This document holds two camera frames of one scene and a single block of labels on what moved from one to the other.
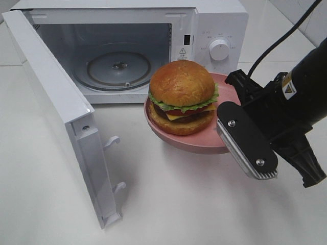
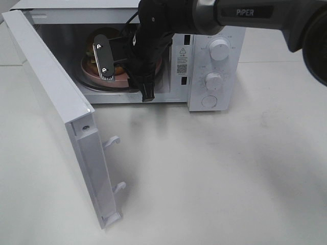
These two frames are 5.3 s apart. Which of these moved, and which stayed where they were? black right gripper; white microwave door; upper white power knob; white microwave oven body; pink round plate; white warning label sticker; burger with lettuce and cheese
Moved: black right gripper; burger with lettuce and cheese; pink round plate
Stayed: upper white power knob; white microwave door; white warning label sticker; white microwave oven body
